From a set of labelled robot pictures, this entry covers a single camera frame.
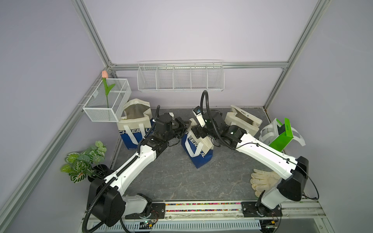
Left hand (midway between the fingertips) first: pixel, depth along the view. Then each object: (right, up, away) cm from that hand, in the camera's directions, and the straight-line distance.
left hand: (193, 121), depth 74 cm
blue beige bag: (+3, -15, 0) cm, 15 cm away
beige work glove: (+39, -34, +8) cm, 53 cm away
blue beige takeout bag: (-31, 0, +5) cm, 31 cm away
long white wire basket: (-8, +32, +25) cm, 41 cm away
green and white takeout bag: (+43, -8, -1) cm, 44 cm away
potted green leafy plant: (-49, -19, -9) cm, 53 cm away
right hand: (+3, 0, +1) cm, 3 cm away
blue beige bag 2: (+31, -1, +5) cm, 31 cm away
